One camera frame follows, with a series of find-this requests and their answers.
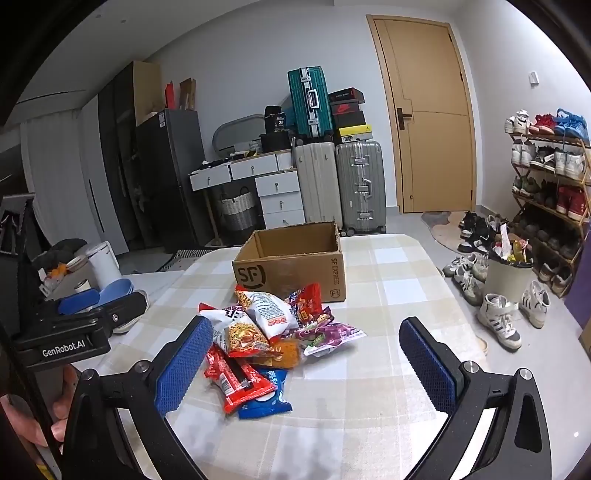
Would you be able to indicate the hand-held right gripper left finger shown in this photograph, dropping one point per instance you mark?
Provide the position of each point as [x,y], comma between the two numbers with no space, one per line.
[184,364]

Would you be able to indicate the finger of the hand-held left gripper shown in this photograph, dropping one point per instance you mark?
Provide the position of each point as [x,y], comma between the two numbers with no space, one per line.
[124,311]
[78,302]

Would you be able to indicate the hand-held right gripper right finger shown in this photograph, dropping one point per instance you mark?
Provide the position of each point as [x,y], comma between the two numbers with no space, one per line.
[427,364]

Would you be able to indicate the red chocolate bar packet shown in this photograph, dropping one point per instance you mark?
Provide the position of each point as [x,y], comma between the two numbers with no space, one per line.
[231,378]

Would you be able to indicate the noodle picture snack packet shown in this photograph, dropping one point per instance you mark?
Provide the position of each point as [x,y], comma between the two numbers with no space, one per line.
[244,339]

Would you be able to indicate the white red snack packet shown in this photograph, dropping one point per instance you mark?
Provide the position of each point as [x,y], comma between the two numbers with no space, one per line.
[272,314]

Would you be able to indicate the orange cake packet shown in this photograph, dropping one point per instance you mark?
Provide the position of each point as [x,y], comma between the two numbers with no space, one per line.
[286,354]

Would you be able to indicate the small red yellow snack packet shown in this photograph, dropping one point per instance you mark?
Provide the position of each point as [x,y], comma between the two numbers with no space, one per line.
[318,317]

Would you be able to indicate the brown cardboard box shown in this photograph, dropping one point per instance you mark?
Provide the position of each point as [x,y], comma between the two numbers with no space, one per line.
[277,277]

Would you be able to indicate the person's left hand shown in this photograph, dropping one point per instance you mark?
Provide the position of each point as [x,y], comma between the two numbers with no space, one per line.
[62,406]

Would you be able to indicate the small white appliance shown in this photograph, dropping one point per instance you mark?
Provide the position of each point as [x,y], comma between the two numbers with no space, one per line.
[105,265]

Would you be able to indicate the dark grey bag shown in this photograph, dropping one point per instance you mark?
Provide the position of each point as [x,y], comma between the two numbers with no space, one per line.
[60,254]

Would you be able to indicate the beige slipper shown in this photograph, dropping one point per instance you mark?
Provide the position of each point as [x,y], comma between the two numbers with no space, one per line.
[481,346]

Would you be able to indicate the white high-top sneaker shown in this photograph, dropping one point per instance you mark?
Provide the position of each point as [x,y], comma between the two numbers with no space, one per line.
[498,323]
[535,304]

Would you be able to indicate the grey white low sneaker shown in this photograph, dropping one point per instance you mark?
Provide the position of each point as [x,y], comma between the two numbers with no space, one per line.
[481,267]
[459,265]
[468,286]

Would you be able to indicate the patterned black white rug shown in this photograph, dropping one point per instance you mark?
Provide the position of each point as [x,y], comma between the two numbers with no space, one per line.
[198,256]

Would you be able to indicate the white trash bin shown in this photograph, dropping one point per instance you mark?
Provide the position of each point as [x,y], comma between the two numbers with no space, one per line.
[505,290]

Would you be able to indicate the white wardrobe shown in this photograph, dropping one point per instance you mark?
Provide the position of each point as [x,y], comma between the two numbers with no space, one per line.
[60,184]

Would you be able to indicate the grey beige door mat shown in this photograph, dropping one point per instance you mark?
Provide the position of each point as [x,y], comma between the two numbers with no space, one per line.
[443,230]

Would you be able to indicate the black fridge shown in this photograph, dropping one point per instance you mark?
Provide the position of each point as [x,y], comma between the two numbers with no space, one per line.
[171,184]

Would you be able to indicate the colourful wrapper trash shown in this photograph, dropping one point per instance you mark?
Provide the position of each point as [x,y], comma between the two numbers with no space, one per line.
[510,247]

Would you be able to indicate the dark wardrobe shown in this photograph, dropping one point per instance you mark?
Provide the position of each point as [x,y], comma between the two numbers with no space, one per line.
[117,161]

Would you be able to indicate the woven laundry basket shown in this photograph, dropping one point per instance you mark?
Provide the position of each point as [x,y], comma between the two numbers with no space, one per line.
[238,210]

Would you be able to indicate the silver suitcase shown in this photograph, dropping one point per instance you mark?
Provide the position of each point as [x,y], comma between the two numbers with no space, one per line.
[360,184]

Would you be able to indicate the white drawer desk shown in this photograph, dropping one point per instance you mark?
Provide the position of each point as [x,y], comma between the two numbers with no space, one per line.
[277,184]

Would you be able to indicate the wooden shoe rack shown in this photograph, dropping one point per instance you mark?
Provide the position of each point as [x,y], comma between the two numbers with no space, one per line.
[545,203]

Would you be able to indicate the oval mirror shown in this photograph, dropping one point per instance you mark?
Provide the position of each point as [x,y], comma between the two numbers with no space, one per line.
[235,134]

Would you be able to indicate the beige suitcase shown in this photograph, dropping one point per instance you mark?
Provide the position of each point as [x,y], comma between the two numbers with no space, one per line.
[318,184]

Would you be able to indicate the red bottle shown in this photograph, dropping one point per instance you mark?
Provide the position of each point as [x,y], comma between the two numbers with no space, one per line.
[170,94]

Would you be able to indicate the large flat cardboard box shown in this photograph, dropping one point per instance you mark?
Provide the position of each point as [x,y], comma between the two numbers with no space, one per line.
[147,87]

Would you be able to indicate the small brown carton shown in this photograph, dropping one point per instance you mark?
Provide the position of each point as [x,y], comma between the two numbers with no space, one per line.
[187,94]

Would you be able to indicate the wooden door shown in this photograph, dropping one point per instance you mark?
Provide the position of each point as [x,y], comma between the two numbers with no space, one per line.
[429,138]

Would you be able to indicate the yellow black shoe box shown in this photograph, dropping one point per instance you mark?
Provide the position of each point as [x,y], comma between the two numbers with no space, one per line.
[355,134]

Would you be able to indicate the tall black bag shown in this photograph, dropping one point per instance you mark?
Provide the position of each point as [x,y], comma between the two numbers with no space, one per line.
[276,120]

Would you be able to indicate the shoe rack with shoes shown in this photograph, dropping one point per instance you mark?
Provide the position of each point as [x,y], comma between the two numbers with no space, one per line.
[568,161]

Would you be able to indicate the teal suitcase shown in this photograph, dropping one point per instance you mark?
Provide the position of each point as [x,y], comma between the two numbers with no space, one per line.
[307,101]

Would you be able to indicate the black red shoe box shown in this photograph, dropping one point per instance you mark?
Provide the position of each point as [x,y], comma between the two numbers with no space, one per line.
[345,96]

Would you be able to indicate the white wall switch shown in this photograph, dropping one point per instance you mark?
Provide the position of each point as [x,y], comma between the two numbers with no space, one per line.
[533,78]

